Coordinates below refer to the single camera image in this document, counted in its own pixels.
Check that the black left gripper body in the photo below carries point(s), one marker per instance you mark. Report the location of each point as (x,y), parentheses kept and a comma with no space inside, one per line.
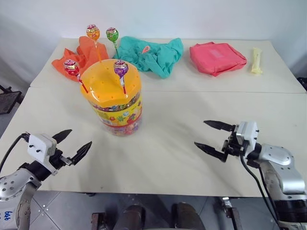
(58,157)

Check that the lollipop jar with yellow lid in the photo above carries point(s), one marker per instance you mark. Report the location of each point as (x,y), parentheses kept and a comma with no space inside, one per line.
(112,105)

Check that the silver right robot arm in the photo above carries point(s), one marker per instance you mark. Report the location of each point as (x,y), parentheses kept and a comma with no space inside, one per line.
(285,165)

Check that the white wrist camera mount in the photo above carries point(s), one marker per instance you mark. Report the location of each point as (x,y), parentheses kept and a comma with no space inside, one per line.
(38,146)
(247,136)

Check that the pale yellow packet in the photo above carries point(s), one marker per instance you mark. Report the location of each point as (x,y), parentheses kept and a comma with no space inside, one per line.
(256,61)

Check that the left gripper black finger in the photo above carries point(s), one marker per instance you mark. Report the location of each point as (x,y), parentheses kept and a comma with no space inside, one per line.
(81,151)
(62,135)

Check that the teal cloth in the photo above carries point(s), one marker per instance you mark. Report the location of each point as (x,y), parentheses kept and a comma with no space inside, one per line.
(156,57)

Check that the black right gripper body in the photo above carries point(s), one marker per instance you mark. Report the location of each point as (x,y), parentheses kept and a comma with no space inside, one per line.
(232,145)

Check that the red wrapped lollipop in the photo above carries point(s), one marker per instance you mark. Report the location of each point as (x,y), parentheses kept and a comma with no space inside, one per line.
(71,68)

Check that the dark rounded shape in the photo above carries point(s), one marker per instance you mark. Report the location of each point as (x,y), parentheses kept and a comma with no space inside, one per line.
(187,216)
(133,218)

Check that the brown table frame leg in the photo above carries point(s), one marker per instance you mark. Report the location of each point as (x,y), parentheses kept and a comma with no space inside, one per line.
(97,221)

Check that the orange cloth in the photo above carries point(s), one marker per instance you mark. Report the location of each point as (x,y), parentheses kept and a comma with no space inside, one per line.
(86,51)

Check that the pink fabric bag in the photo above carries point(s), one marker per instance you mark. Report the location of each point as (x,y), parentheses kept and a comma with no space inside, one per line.
(216,58)

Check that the orange wrapped lollipop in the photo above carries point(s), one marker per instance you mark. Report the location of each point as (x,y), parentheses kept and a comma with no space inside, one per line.
(93,32)

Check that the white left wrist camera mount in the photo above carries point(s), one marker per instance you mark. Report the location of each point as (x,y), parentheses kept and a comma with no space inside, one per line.
(38,146)

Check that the green wrapped lollipop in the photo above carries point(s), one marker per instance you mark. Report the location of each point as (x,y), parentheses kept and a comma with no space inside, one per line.
(112,34)

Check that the purple wrapped lollipop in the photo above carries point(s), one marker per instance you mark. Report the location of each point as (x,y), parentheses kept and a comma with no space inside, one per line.
(120,68)

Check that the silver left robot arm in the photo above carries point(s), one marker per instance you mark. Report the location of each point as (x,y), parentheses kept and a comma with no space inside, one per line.
(10,185)

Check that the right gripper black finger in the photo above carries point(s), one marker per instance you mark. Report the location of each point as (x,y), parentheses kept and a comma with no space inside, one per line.
(212,151)
(219,125)

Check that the metal table frame bracket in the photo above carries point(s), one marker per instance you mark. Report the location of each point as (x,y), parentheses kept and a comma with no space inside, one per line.
(230,212)

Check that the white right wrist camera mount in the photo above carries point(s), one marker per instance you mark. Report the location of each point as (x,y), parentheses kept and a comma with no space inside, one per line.
(247,136)

